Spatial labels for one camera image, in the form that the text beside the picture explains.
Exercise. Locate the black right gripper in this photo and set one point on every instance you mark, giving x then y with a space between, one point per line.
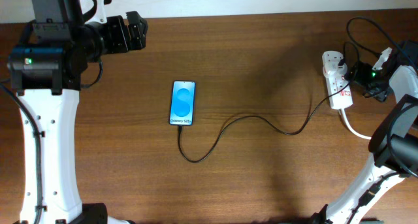
369 83

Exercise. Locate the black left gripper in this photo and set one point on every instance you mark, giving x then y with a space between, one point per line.
121 43

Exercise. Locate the blue Galaxy smartphone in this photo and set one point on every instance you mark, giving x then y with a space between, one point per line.
182 103

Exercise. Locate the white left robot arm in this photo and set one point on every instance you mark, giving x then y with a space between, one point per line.
45 68

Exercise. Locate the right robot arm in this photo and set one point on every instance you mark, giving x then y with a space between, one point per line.
393 150

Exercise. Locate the white charger plug adapter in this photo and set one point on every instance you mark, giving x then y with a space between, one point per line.
334 67

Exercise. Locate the white power strip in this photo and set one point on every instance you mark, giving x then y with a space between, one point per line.
337 86

